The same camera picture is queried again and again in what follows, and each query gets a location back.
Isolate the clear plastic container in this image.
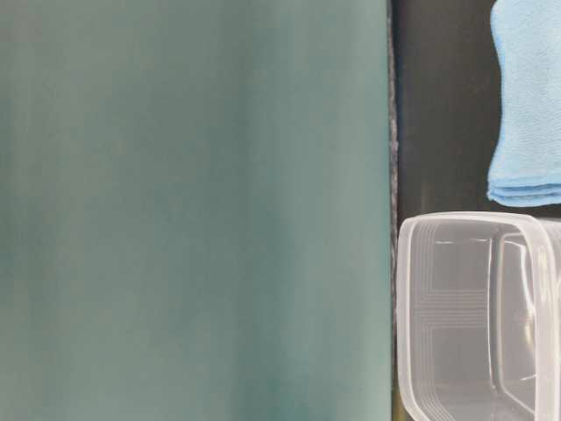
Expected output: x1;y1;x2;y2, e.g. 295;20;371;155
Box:
395;211;560;420

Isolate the folded blue towel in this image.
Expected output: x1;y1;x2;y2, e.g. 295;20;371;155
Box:
487;1;560;207

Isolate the green backdrop curtain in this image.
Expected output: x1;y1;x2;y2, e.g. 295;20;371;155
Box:
1;1;392;420

